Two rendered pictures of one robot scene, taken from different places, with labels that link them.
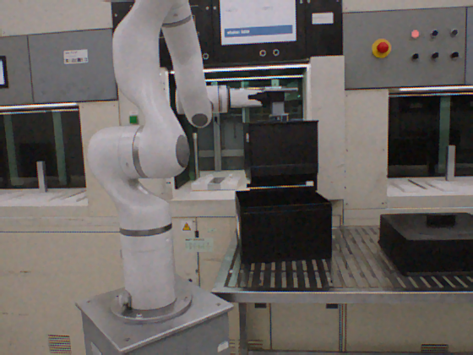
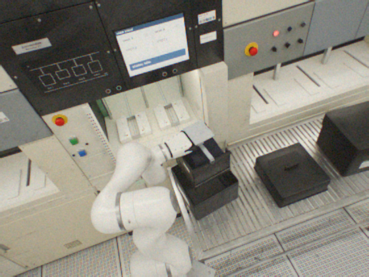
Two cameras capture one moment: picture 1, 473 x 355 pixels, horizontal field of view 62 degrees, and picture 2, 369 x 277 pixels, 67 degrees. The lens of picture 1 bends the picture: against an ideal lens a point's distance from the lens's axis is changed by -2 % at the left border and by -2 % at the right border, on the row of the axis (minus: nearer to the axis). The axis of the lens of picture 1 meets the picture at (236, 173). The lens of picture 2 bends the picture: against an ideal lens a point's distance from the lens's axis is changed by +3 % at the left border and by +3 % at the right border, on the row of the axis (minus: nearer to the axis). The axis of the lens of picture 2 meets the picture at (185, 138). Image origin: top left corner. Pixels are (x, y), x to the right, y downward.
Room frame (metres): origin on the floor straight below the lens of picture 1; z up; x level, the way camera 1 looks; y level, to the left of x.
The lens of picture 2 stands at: (0.51, 0.15, 2.19)
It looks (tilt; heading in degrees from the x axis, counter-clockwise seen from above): 49 degrees down; 344
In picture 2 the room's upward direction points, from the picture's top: 11 degrees counter-clockwise
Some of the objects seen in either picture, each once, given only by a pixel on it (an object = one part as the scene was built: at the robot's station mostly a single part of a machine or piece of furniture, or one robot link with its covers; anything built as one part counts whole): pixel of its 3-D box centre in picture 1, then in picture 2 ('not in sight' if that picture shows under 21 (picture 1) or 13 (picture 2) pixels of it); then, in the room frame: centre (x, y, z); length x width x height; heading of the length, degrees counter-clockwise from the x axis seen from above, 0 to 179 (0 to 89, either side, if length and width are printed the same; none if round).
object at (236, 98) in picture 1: (242, 98); (177, 145); (1.27, -0.03, 1.25); 0.11 x 0.10 x 0.07; 94
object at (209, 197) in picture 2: (279, 221); (204, 182); (1.28, -0.13, 0.85); 0.28 x 0.28 x 0.17; 3
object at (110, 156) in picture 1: (129, 177); (157, 267); (0.90, 0.25, 1.07); 0.19 x 0.12 x 0.24; 74
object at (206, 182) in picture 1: (217, 182); (133, 126); (1.88, 0.09, 0.89); 0.22 x 0.21 x 0.04; 174
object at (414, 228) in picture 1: (440, 235); (290, 171); (1.12, -0.59, 0.83); 0.29 x 0.29 x 0.13; 84
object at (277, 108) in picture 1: (278, 139); (200, 153); (1.28, -0.14, 1.12); 0.24 x 0.20 x 0.32; 4
